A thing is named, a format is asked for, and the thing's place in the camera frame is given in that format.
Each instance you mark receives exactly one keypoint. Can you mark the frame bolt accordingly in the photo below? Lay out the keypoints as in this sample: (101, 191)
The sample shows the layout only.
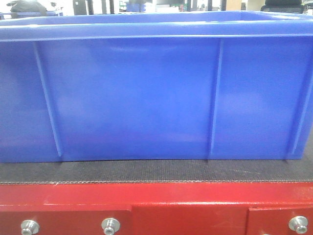
(29, 227)
(299, 224)
(110, 226)

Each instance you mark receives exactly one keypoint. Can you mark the middle frame bolt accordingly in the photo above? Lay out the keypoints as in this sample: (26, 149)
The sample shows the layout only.
(110, 226)

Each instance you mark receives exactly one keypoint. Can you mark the red conveyor frame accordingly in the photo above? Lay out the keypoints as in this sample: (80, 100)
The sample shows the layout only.
(157, 208)

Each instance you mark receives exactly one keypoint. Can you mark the large blue plastic bin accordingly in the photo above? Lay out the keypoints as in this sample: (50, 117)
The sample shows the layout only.
(227, 85)

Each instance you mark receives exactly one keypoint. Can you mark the dark green conveyor belt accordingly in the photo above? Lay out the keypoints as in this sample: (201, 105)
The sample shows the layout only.
(158, 171)

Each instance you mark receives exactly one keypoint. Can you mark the left frame bolt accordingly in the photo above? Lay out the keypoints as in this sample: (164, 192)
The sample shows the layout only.
(29, 227)

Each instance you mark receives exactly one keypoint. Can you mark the right frame bolt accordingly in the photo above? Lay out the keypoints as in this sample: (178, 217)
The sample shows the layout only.
(299, 224)

